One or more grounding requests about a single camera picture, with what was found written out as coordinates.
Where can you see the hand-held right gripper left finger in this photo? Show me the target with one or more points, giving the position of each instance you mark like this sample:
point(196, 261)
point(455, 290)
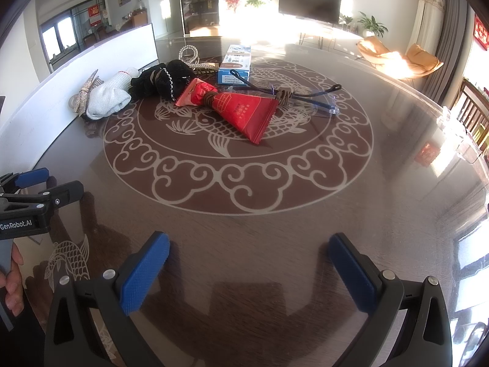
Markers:
point(147, 267)

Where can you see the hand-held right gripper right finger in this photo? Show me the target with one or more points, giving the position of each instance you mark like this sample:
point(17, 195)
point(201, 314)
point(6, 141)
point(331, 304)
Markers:
point(351, 271)

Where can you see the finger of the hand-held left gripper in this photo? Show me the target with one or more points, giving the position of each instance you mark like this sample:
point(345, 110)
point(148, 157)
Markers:
point(61, 195)
point(32, 177)

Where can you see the rhinestone bow hair claw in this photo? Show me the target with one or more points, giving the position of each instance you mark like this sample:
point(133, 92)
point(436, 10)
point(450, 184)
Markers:
point(82, 97)

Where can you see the white knit glove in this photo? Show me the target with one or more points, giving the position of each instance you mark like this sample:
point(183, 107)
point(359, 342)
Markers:
point(107, 99)

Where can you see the clear safety glasses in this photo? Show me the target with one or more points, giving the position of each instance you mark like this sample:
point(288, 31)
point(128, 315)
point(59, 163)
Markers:
point(330, 109)

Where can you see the red foil packet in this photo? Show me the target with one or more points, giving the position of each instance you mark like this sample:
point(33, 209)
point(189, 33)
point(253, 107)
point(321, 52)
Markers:
point(237, 112)

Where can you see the person's left forearm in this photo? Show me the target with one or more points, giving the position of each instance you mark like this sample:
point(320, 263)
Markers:
point(26, 332)

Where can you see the brown patterned glass desktop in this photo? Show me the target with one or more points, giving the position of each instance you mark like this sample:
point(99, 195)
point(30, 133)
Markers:
point(248, 237)

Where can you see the person's left hand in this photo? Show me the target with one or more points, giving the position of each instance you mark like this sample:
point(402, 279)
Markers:
point(15, 286)

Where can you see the white partition board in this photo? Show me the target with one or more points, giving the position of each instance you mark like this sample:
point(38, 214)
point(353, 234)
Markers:
point(76, 68)

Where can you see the black pearl-trimmed gloves bundle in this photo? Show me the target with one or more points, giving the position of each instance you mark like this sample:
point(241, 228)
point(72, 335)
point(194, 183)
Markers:
point(152, 82)

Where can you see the clear acrylic container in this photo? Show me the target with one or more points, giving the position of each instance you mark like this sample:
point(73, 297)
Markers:
point(462, 137)

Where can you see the red door poster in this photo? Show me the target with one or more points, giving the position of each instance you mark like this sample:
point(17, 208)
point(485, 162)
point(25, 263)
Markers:
point(95, 15)

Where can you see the gold hair comb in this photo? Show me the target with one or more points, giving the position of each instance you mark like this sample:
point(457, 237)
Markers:
point(206, 69)

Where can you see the wooden slatted chair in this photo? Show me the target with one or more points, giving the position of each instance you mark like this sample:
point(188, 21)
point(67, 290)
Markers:
point(475, 111)

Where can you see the blue and white box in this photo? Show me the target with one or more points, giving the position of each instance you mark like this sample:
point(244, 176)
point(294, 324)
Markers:
point(237, 65)

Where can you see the orange lounge chair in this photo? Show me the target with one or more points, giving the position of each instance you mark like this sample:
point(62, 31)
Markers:
point(378, 51)
point(422, 61)

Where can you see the dark glass display cabinet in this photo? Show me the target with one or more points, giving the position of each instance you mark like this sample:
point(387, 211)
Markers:
point(198, 0)

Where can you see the white hairpin-leg side table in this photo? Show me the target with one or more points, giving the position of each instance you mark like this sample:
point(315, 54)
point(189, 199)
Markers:
point(317, 35)

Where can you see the large leafy potted plant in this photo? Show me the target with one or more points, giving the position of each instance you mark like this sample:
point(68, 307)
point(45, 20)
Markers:
point(372, 25)

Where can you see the small potted plant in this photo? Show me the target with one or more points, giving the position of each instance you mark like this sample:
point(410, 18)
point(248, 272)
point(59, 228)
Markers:
point(345, 21)

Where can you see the grey curtain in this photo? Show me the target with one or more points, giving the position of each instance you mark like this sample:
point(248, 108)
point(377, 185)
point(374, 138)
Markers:
point(447, 38)

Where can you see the red flowers in vase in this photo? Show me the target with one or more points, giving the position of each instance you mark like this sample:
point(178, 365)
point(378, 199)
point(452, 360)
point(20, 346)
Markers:
point(233, 0)

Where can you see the cloth-covered standing air conditioner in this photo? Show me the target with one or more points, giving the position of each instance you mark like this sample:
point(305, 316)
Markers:
point(429, 19)

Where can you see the black television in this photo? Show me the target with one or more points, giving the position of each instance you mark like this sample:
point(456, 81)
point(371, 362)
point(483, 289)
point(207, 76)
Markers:
point(309, 4)

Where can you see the green potted plant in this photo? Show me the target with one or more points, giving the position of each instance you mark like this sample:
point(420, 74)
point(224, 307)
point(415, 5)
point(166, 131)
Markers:
point(255, 0)

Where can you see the red wall hanging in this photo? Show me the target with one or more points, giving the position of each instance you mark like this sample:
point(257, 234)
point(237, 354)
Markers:
point(482, 34)

